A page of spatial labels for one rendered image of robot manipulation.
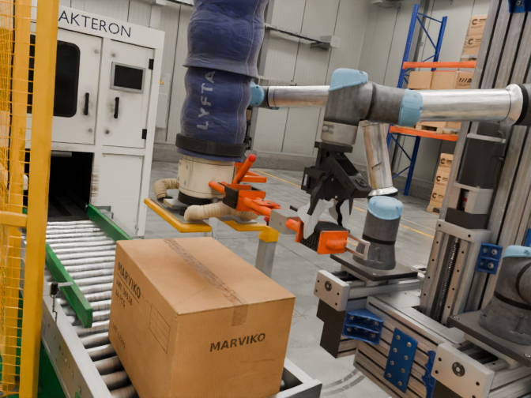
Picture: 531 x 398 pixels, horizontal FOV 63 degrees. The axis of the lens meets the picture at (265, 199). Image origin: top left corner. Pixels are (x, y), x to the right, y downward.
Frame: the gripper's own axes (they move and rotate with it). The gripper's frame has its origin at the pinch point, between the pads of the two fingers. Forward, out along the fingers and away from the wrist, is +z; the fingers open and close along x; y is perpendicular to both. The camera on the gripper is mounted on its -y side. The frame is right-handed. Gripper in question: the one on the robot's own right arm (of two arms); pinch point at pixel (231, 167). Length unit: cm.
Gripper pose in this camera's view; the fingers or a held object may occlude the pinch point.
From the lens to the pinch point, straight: 183.7
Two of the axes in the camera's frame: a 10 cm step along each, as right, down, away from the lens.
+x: 8.2, 0.1, 5.7
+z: -1.5, 9.7, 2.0
